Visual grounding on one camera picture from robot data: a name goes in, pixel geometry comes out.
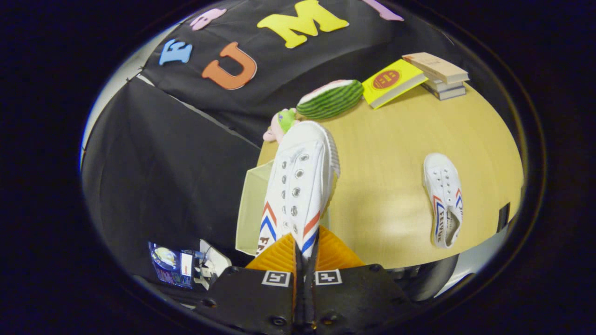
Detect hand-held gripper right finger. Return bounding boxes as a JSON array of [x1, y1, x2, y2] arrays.
[[303, 227, 415, 335]]

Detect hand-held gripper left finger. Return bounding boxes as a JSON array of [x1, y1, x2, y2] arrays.
[[196, 233, 304, 335]]

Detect cream fabric storage box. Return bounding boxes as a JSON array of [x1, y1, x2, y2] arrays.
[[235, 161, 332, 255]]

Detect white canvas shoe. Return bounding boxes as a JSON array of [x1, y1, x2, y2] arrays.
[[255, 120, 340, 259], [422, 153, 464, 248]]

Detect white paper box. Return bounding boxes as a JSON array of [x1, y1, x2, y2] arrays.
[[193, 239, 232, 290]]

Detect blue printed carton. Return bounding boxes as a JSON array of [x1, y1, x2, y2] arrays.
[[148, 241, 194, 289]]

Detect black table clip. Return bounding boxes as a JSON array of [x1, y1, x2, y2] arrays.
[[496, 202, 511, 233]]

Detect pink and green plush toy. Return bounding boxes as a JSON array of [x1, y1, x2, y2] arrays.
[[263, 108, 298, 144]]

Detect watermelon slice plush toy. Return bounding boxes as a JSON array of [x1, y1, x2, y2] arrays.
[[296, 79, 365, 120]]

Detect yellow book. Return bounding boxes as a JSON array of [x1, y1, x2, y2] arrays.
[[362, 59, 429, 110]]

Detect thick grey book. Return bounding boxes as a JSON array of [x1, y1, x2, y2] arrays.
[[433, 85, 467, 101]]

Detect thin grey book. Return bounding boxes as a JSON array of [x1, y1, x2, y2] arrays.
[[421, 77, 466, 93]]

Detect tan book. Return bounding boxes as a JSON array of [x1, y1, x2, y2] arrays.
[[402, 52, 470, 85]]

